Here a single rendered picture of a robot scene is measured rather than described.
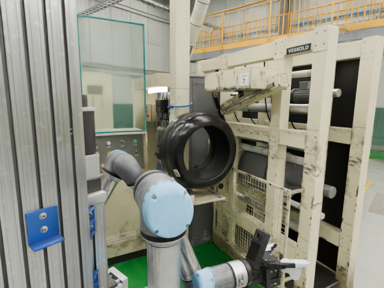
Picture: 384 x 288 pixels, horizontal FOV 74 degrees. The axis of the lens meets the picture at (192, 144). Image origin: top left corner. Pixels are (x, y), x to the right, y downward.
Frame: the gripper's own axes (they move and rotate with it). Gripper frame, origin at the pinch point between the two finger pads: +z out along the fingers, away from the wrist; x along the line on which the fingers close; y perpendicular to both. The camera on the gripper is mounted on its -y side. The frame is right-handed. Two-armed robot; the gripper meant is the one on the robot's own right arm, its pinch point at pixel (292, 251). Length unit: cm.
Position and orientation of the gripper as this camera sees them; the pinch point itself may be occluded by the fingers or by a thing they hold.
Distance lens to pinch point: 97.9
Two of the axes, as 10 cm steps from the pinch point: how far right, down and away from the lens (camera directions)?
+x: 3.9, 0.2, -9.2
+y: 0.4, 10.0, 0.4
